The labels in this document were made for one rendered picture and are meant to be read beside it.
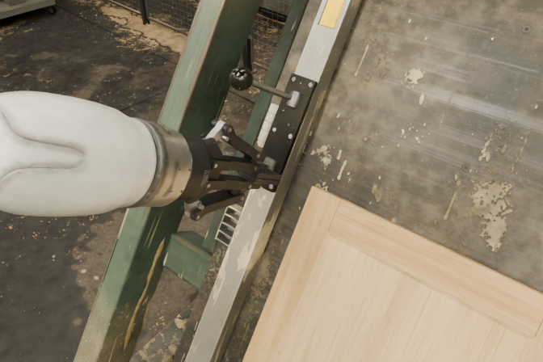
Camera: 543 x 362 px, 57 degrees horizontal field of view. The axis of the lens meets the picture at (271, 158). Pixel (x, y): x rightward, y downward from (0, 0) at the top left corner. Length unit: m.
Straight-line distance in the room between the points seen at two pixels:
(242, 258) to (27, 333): 1.73
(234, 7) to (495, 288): 0.66
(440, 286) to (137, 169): 0.49
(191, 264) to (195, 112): 0.31
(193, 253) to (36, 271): 1.75
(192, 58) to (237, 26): 0.11
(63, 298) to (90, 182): 2.16
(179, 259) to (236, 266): 0.21
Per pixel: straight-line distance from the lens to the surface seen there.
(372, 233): 0.81
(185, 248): 1.07
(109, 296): 1.11
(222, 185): 0.63
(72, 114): 0.43
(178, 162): 0.51
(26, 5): 5.64
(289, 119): 0.85
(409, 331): 0.82
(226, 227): 0.95
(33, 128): 0.41
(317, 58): 0.86
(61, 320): 2.50
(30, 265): 2.78
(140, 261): 1.07
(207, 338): 0.97
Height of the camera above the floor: 1.90
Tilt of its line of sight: 37 degrees down
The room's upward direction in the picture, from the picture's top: straight up
